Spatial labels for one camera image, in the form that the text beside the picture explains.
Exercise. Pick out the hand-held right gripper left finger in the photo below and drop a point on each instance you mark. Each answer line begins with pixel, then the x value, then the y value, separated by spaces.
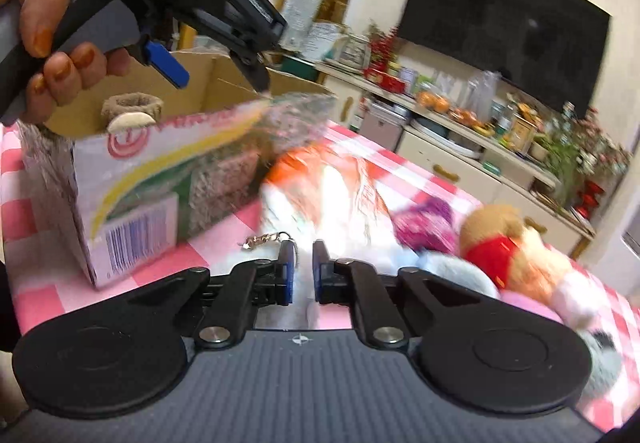
pixel 286 270

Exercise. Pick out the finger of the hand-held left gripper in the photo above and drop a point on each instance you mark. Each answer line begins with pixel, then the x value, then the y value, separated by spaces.
pixel 250 13
pixel 167 65

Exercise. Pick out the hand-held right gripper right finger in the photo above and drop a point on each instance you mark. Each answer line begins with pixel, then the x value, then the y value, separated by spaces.
pixel 320 273

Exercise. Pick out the brown plush toy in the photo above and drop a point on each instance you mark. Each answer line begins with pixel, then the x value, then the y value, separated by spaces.
pixel 131 110

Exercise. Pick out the orange and white tissue packet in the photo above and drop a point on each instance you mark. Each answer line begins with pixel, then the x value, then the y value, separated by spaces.
pixel 325 193

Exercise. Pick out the printed cardboard box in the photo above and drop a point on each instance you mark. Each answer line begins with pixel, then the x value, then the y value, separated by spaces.
pixel 150 183

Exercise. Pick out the pink fuzzy sock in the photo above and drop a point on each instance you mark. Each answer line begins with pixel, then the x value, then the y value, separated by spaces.
pixel 530 305

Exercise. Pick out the green storage bin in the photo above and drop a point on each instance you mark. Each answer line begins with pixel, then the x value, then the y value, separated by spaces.
pixel 300 68

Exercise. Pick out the purple knit sock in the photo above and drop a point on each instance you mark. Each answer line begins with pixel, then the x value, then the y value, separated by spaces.
pixel 425 223

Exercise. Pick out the red flower arrangement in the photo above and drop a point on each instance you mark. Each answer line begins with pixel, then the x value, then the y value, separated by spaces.
pixel 382 45

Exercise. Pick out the grey fluffy plush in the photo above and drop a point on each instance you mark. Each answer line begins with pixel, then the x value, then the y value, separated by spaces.
pixel 602 363
pixel 460 275

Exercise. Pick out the red gift box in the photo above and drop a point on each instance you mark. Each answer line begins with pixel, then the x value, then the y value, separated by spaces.
pixel 386 80

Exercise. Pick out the grey storage box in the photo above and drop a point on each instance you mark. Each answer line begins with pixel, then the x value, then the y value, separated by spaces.
pixel 380 125

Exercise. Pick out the cream cabinet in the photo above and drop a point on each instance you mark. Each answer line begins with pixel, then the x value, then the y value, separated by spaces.
pixel 450 163

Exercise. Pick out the white round tray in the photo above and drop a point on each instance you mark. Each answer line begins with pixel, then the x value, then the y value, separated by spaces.
pixel 445 140

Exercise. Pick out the teddy bear with red shirt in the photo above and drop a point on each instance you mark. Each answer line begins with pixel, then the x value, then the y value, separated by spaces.
pixel 520 248

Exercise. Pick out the pile of oranges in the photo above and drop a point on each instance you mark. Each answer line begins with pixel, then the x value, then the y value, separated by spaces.
pixel 434 102

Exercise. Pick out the bunch of bananas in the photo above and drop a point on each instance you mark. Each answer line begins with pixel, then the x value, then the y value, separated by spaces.
pixel 482 128

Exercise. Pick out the pink checkered tablecloth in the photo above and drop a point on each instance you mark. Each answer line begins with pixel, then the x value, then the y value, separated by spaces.
pixel 45 283

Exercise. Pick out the clear plastic bag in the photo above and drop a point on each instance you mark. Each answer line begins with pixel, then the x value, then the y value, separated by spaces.
pixel 481 93

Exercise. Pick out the black flat television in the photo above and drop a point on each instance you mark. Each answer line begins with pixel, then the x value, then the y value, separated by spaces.
pixel 505 23

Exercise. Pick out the pale fluffy sock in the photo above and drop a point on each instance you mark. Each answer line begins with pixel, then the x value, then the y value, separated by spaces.
pixel 580 298

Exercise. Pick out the potted plant with flowers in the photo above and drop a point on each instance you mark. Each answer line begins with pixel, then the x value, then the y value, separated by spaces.
pixel 570 153

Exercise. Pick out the red candle holder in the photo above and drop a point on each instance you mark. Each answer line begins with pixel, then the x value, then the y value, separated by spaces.
pixel 590 200

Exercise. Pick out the wooden picture frame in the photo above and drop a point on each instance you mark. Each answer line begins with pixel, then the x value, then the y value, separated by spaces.
pixel 522 133

